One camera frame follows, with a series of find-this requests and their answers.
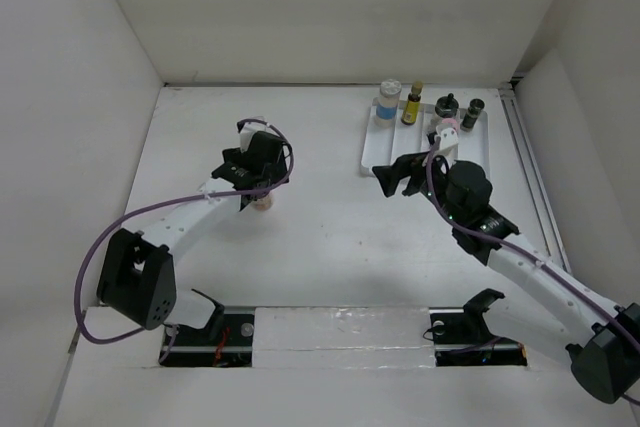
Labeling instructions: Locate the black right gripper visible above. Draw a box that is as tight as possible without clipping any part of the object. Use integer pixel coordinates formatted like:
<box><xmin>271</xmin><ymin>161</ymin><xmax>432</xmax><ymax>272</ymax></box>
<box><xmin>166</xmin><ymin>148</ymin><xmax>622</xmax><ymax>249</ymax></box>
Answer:
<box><xmin>371</xmin><ymin>147</ymin><xmax>463</xmax><ymax>225</ymax></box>

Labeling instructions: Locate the yellow-label dark sauce bottle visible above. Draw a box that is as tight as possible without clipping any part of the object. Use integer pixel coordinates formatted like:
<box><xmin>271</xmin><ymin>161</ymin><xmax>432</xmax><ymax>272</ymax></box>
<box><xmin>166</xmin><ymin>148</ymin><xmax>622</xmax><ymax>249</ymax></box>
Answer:
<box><xmin>401</xmin><ymin>81</ymin><xmax>423</xmax><ymax>125</ymax></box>

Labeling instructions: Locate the tall blue-label silver-lid bottle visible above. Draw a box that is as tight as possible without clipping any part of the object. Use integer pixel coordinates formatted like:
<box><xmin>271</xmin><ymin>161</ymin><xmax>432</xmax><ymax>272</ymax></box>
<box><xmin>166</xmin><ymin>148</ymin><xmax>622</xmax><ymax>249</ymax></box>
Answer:
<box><xmin>375</xmin><ymin>79</ymin><xmax>402</xmax><ymax>127</ymax></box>

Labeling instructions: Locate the black knob lid shaker jar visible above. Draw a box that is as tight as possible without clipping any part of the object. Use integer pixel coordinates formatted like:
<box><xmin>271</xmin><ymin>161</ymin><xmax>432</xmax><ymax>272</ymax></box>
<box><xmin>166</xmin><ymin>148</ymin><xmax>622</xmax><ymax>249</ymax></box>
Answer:
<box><xmin>434</xmin><ymin>93</ymin><xmax>459</xmax><ymax>121</ymax></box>

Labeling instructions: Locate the small black-cap pepper bottle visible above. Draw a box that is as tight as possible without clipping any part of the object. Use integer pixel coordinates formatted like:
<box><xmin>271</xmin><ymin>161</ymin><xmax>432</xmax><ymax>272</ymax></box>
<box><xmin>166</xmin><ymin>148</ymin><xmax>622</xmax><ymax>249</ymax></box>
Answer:
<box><xmin>461</xmin><ymin>98</ymin><xmax>485</xmax><ymax>131</ymax></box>

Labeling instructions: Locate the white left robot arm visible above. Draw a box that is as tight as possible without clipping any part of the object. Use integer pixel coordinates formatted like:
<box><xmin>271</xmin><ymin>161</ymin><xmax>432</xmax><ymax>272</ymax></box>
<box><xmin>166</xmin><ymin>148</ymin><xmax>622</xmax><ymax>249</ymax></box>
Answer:
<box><xmin>96</xmin><ymin>123</ymin><xmax>293</xmax><ymax>344</ymax></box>

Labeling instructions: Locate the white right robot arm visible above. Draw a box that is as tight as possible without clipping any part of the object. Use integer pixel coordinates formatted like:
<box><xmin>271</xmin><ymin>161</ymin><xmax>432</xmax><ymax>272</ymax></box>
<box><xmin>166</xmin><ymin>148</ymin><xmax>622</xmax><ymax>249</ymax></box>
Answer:
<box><xmin>372</xmin><ymin>151</ymin><xmax>639</xmax><ymax>404</ymax></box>

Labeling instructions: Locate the white divided organizer tray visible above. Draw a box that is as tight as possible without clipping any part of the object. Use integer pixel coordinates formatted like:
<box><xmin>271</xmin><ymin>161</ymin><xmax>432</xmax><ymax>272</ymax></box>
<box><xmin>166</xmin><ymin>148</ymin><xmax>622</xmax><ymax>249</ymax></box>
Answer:
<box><xmin>359</xmin><ymin>100</ymin><xmax>492</xmax><ymax>183</ymax></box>

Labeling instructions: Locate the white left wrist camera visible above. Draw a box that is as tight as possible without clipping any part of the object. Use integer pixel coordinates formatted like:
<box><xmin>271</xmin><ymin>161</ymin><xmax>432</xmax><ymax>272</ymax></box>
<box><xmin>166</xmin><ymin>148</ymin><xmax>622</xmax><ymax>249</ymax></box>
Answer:
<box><xmin>239</xmin><ymin>125</ymin><xmax>256</xmax><ymax>152</ymax></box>

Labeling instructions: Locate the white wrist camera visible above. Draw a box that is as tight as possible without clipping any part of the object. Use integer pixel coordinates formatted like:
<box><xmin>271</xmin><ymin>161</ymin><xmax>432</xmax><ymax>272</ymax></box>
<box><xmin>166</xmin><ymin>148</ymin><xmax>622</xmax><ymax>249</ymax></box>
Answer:
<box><xmin>427</xmin><ymin>129</ymin><xmax>459</xmax><ymax>166</ymax></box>
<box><xmin>239</xmin><ymin>125</ymin><xmax>256</xmax><ymax>152</ymax></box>

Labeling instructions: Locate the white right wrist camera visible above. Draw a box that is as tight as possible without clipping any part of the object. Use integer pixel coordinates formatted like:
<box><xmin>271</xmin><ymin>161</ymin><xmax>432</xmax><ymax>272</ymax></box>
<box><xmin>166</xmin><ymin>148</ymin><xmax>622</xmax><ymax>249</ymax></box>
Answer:
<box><xmin>427</xmin><ymin>129</ymin><xmax>459</xmax><ymax>166</ymax></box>

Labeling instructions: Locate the aluminium side rail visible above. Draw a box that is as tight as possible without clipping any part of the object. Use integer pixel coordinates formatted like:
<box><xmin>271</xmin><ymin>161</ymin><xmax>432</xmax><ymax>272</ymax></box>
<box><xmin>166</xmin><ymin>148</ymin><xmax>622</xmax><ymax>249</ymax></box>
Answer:
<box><xmin>498</xmin><ymin>82</ymin><xmax>572</xmax><ymax>274</ymax></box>

